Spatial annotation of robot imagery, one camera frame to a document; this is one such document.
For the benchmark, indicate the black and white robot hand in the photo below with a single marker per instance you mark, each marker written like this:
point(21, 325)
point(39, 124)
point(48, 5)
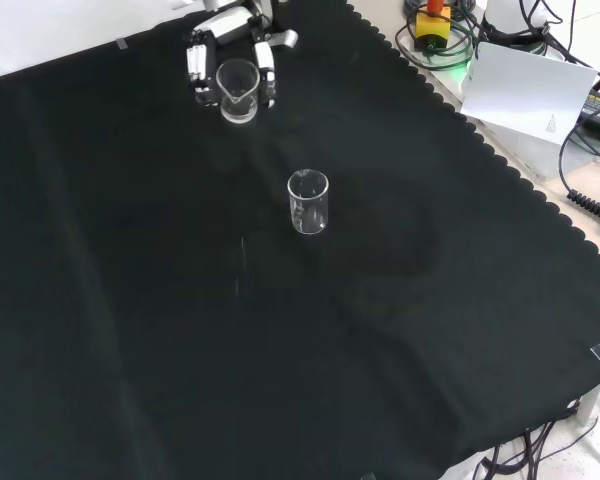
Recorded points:
point(227, 25)

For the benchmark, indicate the clear glass beaker with spout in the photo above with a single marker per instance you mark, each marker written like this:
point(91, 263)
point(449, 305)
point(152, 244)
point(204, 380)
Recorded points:
point(237, 107)

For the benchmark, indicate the tall clear glass beaker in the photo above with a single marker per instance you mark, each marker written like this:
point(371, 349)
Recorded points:
point(307, 220)

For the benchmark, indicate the yellow stop button box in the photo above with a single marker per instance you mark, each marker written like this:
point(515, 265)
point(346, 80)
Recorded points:
point(432, 32)

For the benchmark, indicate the black bench cloth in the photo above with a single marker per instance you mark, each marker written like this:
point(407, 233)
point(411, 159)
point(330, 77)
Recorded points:
point(180, 300)

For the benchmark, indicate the pale white board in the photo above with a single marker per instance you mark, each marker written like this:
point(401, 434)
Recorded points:
point(525, 90)

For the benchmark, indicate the white box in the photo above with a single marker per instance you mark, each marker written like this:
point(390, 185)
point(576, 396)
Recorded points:
point(530, 150)

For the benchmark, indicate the white table leg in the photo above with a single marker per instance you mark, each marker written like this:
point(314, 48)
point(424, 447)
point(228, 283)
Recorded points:
point(592, 405)

